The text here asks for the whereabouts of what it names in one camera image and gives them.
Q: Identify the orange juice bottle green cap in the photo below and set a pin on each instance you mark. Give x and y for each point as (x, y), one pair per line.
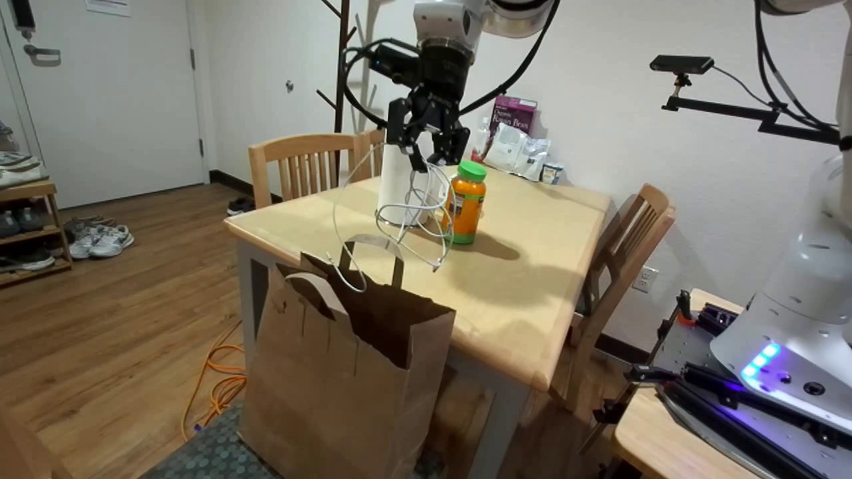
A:
(468, 214)

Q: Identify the light wooden dining table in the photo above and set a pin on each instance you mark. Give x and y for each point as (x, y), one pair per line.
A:
(523, 293)

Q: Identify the wooden shoe rack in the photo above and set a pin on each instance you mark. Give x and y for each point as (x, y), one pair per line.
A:
(29, 189)

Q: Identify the purple bag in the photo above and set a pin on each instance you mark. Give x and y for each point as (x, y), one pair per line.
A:
(516, 112)

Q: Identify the dark grey rug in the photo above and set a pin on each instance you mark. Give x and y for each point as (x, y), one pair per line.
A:
(203, 456)

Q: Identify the white sneaker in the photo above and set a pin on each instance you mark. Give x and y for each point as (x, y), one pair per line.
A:
(85, 243)
(117, 241)

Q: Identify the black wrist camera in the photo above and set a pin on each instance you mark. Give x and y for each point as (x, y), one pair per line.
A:
(392, 65)

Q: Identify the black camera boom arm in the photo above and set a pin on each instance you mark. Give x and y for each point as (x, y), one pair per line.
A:
(748, 112)

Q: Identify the black red bar clamp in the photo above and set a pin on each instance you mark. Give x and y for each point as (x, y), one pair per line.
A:
(706, 311)

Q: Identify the light wooden slat-back chair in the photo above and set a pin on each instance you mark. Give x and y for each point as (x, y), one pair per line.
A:
(368, 140)
(653, 222)
(303, 146)

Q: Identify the black camera on boom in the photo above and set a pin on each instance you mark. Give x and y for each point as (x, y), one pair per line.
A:
(684, 65)

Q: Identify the white wall outlet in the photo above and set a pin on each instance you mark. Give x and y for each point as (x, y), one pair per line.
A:
(645, 278)

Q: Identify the light wooden side table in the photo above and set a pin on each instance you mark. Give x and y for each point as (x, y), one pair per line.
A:
(648, 442)

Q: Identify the white door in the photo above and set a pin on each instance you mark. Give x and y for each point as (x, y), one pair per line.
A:
(117, 108)

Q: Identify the white plastic bag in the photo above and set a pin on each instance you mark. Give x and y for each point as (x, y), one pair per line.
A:
(523, 155)

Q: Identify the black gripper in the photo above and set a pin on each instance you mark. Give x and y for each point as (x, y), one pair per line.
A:
(444, 81)

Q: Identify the brown paper bag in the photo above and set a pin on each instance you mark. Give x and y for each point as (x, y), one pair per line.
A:
(310, 382)

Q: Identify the dark wooden coat rack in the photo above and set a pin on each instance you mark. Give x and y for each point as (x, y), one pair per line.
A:
(342, 54)

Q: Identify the black orange bar clamp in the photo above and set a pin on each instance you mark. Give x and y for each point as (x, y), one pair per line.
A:
(641, 390)

